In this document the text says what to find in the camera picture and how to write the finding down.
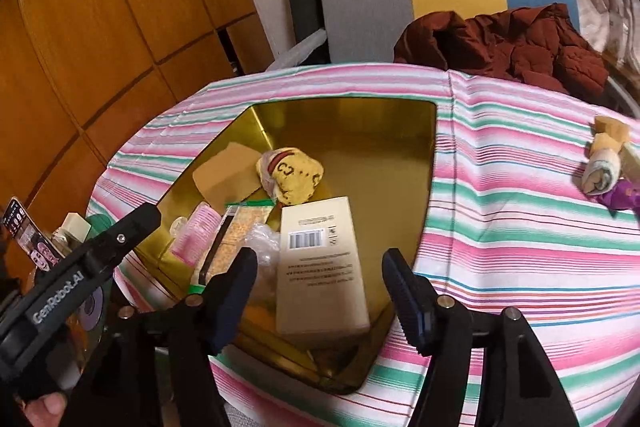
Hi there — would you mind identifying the green round container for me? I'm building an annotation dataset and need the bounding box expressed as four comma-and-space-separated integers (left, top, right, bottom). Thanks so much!
85, 214, 113, 235

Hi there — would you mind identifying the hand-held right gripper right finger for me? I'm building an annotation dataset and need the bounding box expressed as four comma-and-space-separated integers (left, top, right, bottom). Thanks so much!
382, 248, 581, 427

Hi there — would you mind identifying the small green box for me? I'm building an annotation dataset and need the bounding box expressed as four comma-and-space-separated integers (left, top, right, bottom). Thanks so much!
620, 142, 640, 185

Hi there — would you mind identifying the person's left hand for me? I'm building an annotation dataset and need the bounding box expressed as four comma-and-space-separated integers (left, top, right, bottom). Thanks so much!
22, 391, 68, 427

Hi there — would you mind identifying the cream cube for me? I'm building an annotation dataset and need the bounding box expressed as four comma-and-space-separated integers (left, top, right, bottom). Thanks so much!
62, 213, 91, 243

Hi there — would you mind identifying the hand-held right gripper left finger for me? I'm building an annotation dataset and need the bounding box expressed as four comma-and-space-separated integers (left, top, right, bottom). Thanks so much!
75, 247, 258, 427

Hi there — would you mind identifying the striped tablecloth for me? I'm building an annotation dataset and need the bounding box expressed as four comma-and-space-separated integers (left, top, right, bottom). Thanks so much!
85, 62, 640, 427

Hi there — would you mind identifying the gold tin box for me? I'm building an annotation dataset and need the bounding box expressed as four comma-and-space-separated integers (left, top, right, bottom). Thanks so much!
155, 97, 440, 395

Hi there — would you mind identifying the beige cardboard box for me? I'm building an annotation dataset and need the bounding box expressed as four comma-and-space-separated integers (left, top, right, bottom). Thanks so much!
275, 196, 371, 337

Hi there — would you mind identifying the red-brown padded jacket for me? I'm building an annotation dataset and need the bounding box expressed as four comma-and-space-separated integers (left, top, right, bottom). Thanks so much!
394, 3, 610, 95

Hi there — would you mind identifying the white wrapped chair armrest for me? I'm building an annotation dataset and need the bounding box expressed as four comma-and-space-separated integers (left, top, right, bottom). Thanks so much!
265, 29, 328, 72

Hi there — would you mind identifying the shiny compact disc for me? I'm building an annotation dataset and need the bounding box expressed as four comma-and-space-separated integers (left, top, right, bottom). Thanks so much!
75, 284, 108, 333

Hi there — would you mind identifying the grey yellow blue chair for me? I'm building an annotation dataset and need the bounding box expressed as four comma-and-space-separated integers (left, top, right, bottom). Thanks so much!
317, 0, 581, 62

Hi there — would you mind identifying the wooden wardrobe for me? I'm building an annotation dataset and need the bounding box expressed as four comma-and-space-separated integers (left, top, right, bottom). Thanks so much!
0, 0, 276, 278

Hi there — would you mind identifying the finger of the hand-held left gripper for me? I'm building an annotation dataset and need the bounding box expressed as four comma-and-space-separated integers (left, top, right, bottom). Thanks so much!
82, 202, 162, 275

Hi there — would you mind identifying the white towel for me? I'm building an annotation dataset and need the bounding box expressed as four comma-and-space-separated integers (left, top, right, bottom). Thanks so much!
581, 148, 622, 198

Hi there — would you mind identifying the large yellow sponge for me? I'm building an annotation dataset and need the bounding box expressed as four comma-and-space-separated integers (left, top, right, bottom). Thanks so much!
192, 141, 271, 208

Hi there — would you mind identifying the printed card packet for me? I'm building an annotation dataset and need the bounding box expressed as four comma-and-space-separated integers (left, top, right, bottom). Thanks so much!
2, 197, 63, 273

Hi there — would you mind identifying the pink hair roller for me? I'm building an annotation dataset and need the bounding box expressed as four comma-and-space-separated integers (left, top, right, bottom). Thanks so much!
170, 202, 223, 267

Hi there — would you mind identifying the grey chair armrest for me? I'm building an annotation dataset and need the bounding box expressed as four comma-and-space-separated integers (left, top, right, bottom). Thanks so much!
607, 77, 640, 118

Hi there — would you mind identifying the clear packet of grains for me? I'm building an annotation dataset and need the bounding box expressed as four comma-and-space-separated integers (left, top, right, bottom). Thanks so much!
197, 199, 276, 288

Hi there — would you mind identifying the clear plastic wrap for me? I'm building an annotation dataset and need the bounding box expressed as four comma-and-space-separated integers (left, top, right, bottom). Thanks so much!
247, 222, 282, 268

